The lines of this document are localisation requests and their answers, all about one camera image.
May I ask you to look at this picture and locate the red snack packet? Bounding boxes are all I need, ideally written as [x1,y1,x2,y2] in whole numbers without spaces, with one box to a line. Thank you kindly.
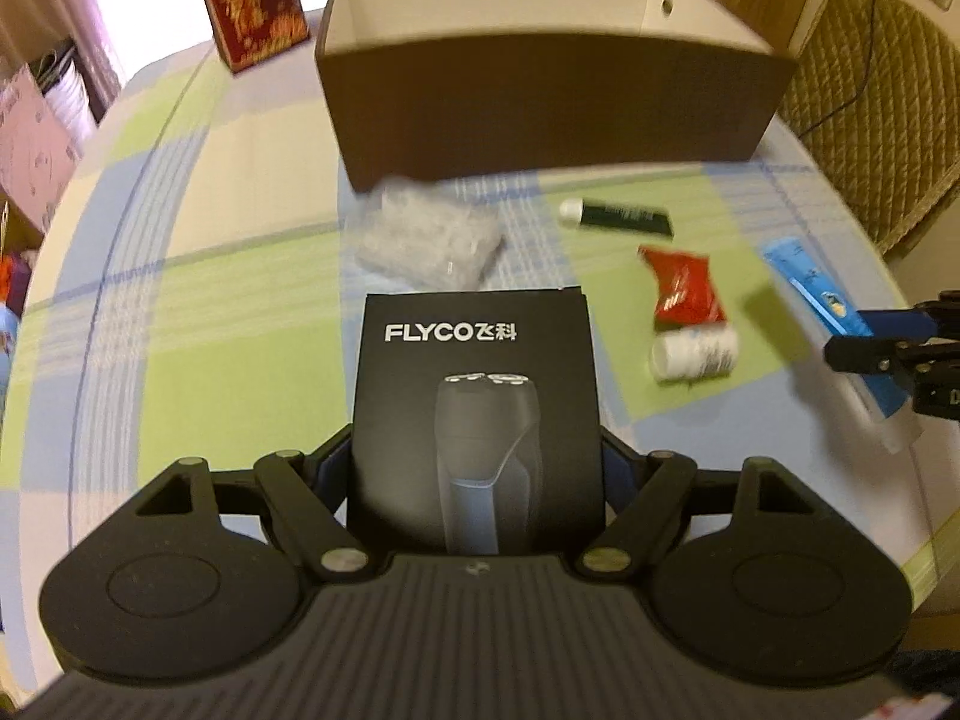
[637,244,730,331]

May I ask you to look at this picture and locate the black tube white cap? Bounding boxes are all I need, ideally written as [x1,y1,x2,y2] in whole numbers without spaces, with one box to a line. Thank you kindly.
[560,197,676,239]

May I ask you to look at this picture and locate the small white bottle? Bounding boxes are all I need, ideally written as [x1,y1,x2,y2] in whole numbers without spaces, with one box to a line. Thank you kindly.
[651,326,740,385]

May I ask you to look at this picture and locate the quilted chair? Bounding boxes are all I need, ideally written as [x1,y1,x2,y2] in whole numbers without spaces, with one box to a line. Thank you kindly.
[776,0,960,256]

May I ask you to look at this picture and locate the clear floss pick bag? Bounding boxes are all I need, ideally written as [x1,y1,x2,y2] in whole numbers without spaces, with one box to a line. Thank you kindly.
[352,176,502,290]

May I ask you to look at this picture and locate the black shaver box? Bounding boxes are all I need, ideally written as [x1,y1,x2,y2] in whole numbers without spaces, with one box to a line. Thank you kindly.
[346,286,607,556]

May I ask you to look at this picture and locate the checked tablecloth covered desktop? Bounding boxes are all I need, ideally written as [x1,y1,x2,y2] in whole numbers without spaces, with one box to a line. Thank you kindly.
[0,4,960,683]

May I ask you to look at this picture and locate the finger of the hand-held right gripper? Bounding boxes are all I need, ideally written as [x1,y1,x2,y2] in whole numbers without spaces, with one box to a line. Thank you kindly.
[857,300,960,342]
[823,336,912,377]

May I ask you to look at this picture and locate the brown storage box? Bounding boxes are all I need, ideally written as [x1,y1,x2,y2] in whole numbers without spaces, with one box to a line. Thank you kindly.
[313,0,800,192]

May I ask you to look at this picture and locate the black cable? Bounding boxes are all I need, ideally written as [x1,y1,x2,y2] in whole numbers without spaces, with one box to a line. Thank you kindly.
[814,0,893,136]

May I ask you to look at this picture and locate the blue tube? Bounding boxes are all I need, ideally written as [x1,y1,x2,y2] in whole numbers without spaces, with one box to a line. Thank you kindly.
[761,236,923,455]

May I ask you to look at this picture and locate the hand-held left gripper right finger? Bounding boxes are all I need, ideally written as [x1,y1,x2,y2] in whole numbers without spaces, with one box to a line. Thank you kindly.
[574,427,822,578]

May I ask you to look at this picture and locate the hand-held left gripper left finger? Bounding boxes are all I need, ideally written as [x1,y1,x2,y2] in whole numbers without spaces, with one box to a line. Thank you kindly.
[135,424,370,578]

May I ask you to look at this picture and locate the red gift bag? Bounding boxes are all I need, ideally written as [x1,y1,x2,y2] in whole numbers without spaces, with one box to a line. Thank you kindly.
[196,0,311,74]

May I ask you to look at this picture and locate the pink cardboard box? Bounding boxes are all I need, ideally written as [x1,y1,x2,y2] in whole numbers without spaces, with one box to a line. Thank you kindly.
[0,64,102,233]

